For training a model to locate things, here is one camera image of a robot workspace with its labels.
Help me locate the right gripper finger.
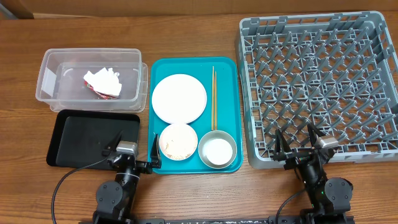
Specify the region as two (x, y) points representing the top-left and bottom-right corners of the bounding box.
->
(307, 123), (325, 149)
(273, 129), (292, 161)

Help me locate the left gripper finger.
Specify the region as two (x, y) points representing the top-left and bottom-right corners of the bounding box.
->
(150, 134), (162, 169)
(101, 131), (123, 156)

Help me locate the pink bowl with rice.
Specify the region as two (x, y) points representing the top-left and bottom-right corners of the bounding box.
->
(159, 123), (198, 161)

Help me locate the grey metal bowl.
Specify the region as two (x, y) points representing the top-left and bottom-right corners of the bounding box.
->
(198, 130), (238, 169)

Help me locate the white round plate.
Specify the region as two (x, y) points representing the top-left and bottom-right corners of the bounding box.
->
(151, 74), (207, 124)

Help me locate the small white cup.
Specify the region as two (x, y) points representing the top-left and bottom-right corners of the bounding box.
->
(204, 139), (233, 166)

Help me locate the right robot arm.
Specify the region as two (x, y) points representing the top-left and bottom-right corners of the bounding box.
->
(272, 123), (354, 224)

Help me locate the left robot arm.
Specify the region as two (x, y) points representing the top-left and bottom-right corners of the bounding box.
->
(93, 132), (162, 223)

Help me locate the crumpled white paper waste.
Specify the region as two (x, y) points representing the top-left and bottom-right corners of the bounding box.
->
(83, 67), (122, 100)

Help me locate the black tray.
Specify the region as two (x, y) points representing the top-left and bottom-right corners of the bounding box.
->
(46, 110), (140, 168)

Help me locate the grey dish rack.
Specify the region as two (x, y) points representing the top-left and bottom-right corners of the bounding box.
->
(236, 11), (397, 169)

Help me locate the clear plastic bin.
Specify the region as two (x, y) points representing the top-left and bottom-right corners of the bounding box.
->
(35, 48), (148, 110)

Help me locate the wooden chopstick left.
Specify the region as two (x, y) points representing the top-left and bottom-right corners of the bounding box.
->
(211, 66), (215, 130)

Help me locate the wooden chopstick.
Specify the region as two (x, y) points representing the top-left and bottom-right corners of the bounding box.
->
(211, 66), (215, 130)
(214, 72), (218, 130)

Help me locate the wooden chopstick right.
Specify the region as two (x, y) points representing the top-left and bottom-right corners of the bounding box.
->
(214, 72), (218, 130)

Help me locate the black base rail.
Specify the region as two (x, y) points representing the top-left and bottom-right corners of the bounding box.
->
(77, 215), (355, 224)

